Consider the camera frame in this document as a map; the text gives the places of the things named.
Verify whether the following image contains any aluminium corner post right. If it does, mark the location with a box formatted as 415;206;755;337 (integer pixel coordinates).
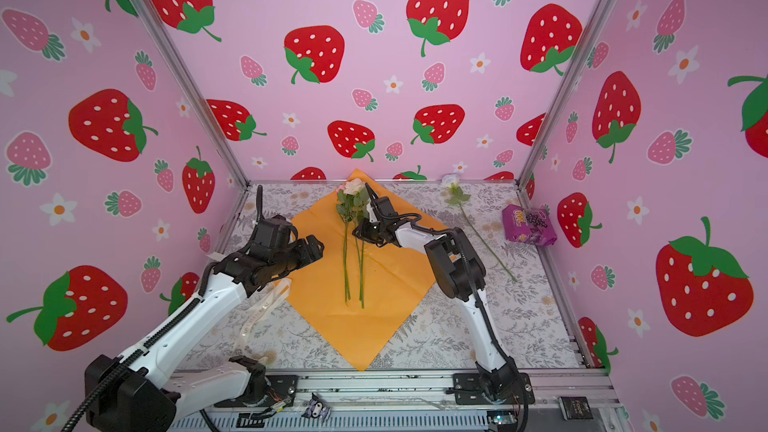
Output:
517;0;618;190

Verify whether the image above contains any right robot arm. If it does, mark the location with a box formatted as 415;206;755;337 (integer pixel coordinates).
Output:
353;185;530;406

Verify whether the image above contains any orange wrapping paper sheet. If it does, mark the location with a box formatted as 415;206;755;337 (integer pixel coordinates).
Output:
288;191;435;371

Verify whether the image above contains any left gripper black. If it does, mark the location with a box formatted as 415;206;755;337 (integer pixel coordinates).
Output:
272;234;325;279

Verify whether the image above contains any white blue fake rose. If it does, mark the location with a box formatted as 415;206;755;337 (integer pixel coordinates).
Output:
440;174;518;283

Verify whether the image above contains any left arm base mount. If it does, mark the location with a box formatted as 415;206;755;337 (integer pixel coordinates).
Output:
229;355;299;407

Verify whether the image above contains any aluminium corner post left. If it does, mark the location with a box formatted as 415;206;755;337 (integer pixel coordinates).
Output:
130;0;250;190

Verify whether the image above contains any aluminium corner post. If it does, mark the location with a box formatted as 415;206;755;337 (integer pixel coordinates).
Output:
517;0;618;190
130;0;250;190

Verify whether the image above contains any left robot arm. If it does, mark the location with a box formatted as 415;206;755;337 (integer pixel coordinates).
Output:
63;215;324;431

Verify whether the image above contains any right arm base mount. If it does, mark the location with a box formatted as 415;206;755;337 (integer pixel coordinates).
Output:
449;372;536;406

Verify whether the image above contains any clear ribbon strip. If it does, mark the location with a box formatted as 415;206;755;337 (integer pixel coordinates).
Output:
208;278;292;355

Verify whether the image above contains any pale pink fake rose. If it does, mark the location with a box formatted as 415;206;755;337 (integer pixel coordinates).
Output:
336;185;353;303

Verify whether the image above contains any small black box right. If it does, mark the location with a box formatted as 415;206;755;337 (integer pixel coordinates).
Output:
558;396;594;421

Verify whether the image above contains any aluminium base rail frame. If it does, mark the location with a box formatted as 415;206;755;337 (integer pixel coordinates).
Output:
172;369;633;431

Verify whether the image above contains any purple snack bag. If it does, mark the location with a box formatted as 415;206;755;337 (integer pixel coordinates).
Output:
502;204;557;247

